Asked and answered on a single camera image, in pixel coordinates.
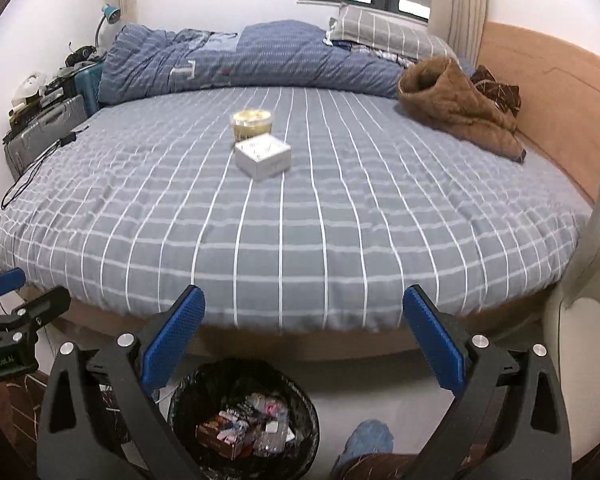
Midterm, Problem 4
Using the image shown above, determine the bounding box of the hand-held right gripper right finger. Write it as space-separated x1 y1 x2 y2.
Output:
402 284 573 480

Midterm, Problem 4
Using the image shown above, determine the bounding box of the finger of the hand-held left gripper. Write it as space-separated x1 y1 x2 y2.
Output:
0 267 26 306
0 285 72 342

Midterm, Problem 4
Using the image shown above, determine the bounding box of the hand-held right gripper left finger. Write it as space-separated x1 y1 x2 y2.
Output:
37 284 207 480

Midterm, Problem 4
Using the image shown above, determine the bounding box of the trash bin with black liner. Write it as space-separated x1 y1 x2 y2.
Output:
169 357 321 480

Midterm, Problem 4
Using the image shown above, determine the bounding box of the blue fuzzy slipper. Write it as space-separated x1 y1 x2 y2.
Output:
337 420 395 471

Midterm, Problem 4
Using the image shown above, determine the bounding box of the person's right leg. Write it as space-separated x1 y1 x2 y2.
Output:
330 452 431 480

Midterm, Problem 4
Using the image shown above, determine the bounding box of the grey suitcase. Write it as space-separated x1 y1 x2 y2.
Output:
2 94 88 181

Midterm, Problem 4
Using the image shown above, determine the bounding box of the bed with grey checked sheet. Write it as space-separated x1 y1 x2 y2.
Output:
0 85 596 361

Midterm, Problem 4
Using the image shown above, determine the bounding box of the white chair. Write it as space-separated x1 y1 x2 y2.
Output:
545 100 600 441

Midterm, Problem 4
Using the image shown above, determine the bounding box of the white rounded object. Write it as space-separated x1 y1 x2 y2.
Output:
10 72 46 106

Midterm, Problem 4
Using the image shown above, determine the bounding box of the small white box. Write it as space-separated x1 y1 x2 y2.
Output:
235 135 292 182

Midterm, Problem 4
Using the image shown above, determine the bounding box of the teal suitcase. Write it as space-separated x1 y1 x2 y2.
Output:
72 62 105 113

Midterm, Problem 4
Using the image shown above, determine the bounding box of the yellow yogurt cup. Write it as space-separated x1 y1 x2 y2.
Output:
231 109 275 148

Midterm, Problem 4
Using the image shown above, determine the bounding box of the brown fleece jacket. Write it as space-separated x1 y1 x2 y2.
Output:
397 56 526 163

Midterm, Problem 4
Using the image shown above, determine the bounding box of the dark clutter pile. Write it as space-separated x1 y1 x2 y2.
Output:
65 44 103 67

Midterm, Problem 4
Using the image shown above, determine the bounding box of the dark brown patterned cloth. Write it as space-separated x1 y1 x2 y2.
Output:
470 66 522 111

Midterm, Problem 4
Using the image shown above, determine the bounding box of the wooden headboard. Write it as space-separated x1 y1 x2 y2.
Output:
472 21 600 206

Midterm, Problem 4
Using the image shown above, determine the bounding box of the plaid cloth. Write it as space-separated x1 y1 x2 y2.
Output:
330 40 418 68

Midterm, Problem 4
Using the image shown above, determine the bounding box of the blue desk lamp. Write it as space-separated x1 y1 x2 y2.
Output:
94 2 122 53

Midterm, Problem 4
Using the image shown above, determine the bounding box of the blue striped quilt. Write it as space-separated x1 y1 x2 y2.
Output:
97 20 416 106

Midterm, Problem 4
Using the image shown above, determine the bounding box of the grey checked pillow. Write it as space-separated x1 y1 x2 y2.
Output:
328 4 461 63

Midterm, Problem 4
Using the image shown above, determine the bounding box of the black charger cable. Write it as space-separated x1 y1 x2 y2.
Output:
0 125 88 211

